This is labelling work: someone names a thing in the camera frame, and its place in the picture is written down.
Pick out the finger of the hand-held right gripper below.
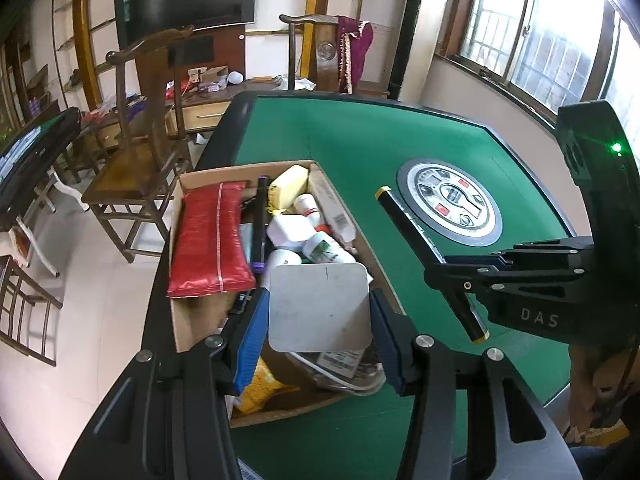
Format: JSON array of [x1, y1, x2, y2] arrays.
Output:
[[424, 264, 593, 306], [442, 237, 596, 273]]

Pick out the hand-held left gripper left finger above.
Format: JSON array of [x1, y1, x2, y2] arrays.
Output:
[[60, 287, 271, 480]]

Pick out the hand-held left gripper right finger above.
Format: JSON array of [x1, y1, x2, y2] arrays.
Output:
[[370, 290, 584, 480]]

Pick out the yellow cracker packet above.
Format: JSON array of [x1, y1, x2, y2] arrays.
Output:
[[235, 357, 301, 416]]

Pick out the cardboard box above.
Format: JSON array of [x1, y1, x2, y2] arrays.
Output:
[[169, 160, 406, 428]]

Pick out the white power adapter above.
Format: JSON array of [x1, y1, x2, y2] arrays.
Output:
[[269, 262, 386, 393]]

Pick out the black tube with yellow ends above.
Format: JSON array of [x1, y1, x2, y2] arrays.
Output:
[[376, 186, 488, 345]]

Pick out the person's right hand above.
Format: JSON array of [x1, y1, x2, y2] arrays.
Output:
[[570, 345, 631, 431]]

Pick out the round table control panel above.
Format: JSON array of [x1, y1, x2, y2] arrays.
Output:
[[396, 158, 503, 247]]

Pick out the red snack bag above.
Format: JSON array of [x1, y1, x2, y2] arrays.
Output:
[[167, 181, 257, 300]]

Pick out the large white bottle green label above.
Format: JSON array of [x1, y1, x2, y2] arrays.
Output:
[[302, 232, 358, 264]]

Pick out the white squat bottle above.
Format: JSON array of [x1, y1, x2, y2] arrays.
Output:
[[266, 212, 317, 252]]

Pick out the black marker purple cap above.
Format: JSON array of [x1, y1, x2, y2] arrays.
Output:
[[251, 175, 271, 273]]

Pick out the small white bottle red label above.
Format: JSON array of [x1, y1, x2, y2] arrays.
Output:
[[292, 194, 323, 228]]

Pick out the person's blue trouser leg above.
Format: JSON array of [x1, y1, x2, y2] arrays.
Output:
[[570, 440, 626, 480]]

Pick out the pale yellow soft pouch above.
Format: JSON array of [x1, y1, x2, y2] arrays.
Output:
[[269, 165, 310, 213]]

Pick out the dark metal chair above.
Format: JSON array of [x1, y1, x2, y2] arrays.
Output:
[[0, 255, 63, 367]]

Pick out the window row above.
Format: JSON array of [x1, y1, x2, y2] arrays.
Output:
[[435, 0, 640, 131]]

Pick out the white plastic chair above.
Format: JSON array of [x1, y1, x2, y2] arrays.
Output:
[[15, 170, 66, 277]]

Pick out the maroon fringed cloth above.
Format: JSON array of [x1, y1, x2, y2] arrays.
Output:
[[337, 16, 373, 95]]

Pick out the tall column air conditioner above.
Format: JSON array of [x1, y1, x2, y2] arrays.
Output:
[[390, 0, 453, 101]]

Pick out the wooden chair with round medallion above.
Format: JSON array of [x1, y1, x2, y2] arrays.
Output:
[[279, 14, 373, 95]]

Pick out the black television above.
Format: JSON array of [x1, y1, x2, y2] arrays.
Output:
[[114, 0, 258, 51]]

